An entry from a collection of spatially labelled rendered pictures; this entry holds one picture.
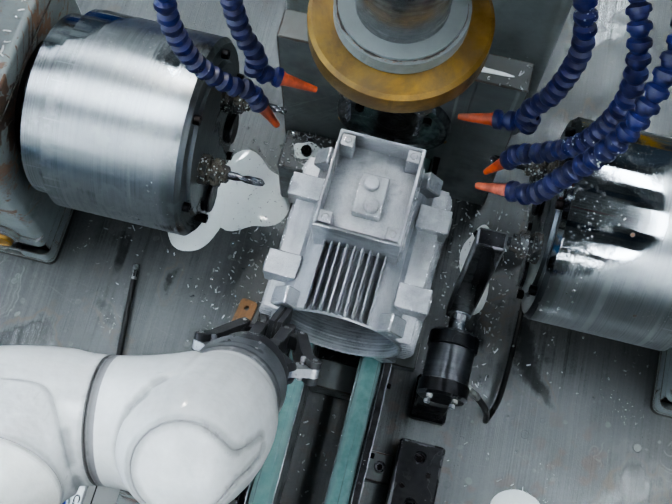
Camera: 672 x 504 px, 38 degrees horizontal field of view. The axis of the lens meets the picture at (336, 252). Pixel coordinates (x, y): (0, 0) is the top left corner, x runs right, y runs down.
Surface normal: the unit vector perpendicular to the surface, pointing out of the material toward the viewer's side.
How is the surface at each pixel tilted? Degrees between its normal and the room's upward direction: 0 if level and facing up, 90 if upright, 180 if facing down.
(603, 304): 62
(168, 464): 27
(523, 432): 0
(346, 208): 0
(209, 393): 49
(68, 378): 21
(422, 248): 0
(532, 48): 90
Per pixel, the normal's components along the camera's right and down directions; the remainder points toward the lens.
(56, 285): 0.01, -0.33
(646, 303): -0.20, 0.60
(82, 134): -0.14, 0.26
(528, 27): -0.25, 0.91
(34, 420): 0.39, -0.40
